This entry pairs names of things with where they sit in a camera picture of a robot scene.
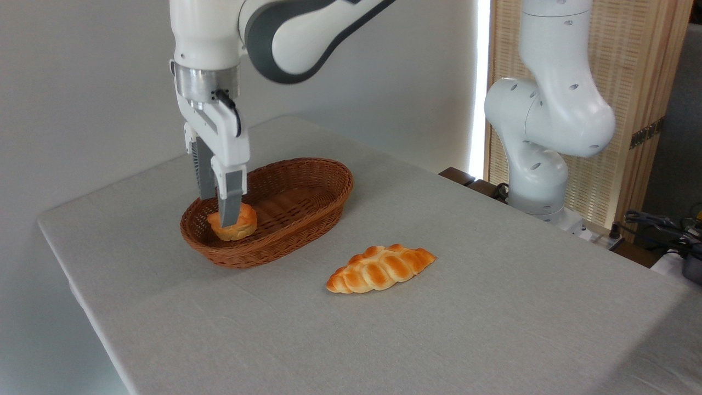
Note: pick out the round knotted bread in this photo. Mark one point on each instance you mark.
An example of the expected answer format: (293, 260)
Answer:
(248, 225)

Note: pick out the brown wicker basket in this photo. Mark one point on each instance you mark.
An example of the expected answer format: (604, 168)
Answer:
(307, 208)

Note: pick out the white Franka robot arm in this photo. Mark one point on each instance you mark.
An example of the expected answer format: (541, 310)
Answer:
(203, 33)

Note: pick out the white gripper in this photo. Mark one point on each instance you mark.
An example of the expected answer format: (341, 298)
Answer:
(227, 148)

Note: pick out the grey tablecloth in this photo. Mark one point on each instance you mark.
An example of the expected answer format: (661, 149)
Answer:
(439, 329)

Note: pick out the long braided bread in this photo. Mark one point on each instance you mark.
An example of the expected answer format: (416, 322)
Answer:
(378, 269)

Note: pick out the wooden bamboo folding screen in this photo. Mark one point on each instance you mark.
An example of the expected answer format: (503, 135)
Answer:
(636, 66)

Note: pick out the dark brown wooden stand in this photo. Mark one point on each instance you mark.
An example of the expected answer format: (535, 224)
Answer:
(458, 175)

